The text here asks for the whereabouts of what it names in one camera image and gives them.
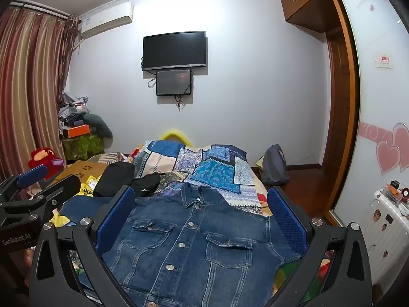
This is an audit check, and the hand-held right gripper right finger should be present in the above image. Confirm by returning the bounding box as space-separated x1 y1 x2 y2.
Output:
266 185 373 307

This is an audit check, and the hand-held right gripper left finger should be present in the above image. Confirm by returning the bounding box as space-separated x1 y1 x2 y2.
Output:
29 185 136 307

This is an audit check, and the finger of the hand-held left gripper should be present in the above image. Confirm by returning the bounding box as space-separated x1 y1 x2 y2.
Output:
0 164 48 200
19 174 82 227

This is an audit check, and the blue denim jacket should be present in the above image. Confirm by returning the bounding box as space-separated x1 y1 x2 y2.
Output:
59 182 302 307

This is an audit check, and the red plush toy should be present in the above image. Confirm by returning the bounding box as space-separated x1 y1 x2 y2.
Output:
28 147 66 180

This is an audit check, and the yellow cloth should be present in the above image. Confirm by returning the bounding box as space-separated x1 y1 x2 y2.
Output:
49 175 103 227

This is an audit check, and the tan paw print blanket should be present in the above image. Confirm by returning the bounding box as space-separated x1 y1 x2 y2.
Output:
41 160 106 186

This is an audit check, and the beige cartoon fleece blanket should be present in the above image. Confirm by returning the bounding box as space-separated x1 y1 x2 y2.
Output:
252 182 275 218

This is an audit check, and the large black garment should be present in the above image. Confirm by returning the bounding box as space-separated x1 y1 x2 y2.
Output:
93 161 136 198

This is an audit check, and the black garment with white label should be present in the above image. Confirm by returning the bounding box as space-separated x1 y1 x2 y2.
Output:
131 173 162 198

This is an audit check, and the cartoon print bed sheet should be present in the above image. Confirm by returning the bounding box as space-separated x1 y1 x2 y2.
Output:
275 249 336 307

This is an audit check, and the orange box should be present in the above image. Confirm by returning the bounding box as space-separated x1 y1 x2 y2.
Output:
62 124 92 139

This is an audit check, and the grey backpack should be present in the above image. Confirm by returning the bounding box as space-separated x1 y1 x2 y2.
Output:
260 144 290 186

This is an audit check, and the grey-green cushion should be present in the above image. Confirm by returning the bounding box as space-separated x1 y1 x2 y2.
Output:
84 114 113 139

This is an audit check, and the pile of mixed clutter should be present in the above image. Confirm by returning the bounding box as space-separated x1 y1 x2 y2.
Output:
58 91 92 127

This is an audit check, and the blue patchwork quilt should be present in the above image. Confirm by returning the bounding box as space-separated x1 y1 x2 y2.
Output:
132 139 270 218

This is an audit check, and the striped red curtain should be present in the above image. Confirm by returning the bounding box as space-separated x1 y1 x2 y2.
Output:
0 5 80 183

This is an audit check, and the yellow foam tube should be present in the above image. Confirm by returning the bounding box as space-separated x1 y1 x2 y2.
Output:
160 129 192 143

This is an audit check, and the wooden door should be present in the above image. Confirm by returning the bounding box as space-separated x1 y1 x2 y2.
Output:
324 22 352 180

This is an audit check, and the frosted wardrobe sliding door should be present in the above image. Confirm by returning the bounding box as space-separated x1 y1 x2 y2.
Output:
329 0 409 227

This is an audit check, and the white air conditioner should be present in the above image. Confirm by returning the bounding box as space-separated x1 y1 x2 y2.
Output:
77 2 134 40

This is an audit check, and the white label sticker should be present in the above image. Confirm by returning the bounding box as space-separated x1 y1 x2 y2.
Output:
375 54 395 69

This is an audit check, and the wooden overhead cabinet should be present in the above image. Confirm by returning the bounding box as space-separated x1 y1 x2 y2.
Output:
279 0 339 34

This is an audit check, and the black television cable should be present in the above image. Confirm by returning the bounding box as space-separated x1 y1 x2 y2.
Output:
141 56 158 88

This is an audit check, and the small wall-mounted monitor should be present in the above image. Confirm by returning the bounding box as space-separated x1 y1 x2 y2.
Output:
156 68 192 97

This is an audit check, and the curtain rail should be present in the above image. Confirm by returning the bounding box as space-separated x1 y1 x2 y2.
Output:
9 0 71 18

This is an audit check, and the wall-mounted black television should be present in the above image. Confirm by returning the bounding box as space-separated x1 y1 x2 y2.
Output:
142 31 207 71

